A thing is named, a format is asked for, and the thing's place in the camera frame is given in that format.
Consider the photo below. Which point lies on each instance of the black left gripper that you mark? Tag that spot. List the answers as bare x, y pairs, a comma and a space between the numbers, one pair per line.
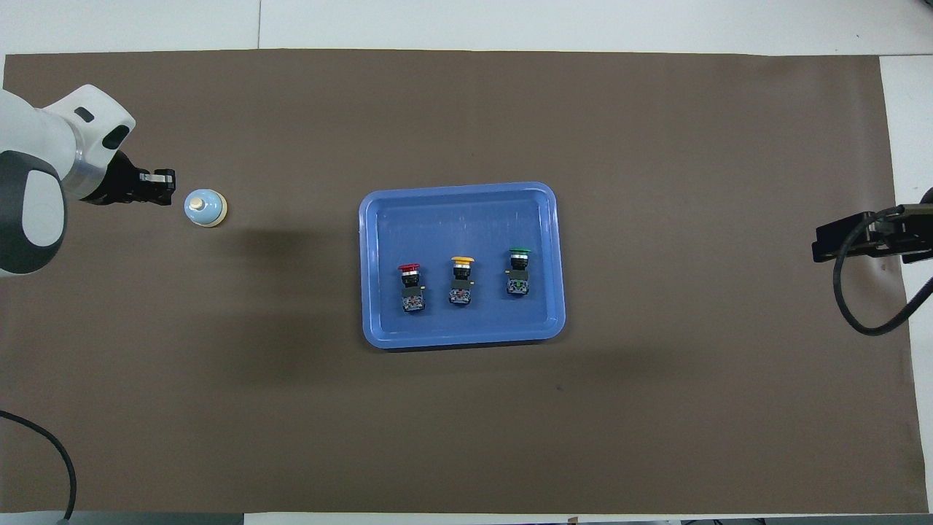
122, 186

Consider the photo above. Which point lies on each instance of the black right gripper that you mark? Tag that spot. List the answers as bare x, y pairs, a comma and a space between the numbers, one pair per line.
915, 235

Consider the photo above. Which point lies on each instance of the red push button switch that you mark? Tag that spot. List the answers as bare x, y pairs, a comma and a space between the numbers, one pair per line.
412, 299

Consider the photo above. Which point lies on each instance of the yellow push button switch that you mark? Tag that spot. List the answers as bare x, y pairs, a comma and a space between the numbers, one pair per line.
461, 294

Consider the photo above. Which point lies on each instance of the green push button switch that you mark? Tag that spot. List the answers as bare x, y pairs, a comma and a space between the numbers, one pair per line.
519, 281

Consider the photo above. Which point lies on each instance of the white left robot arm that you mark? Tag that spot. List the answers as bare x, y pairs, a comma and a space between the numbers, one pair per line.
44, 131

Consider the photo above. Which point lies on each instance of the light blue service bell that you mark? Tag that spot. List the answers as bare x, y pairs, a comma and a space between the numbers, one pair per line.
204, 210

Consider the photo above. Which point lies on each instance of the blue plastic tray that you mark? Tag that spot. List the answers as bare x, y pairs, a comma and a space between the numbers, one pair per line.
459, 219

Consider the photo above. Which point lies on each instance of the brown table mat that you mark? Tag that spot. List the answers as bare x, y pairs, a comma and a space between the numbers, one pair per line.
466, 109

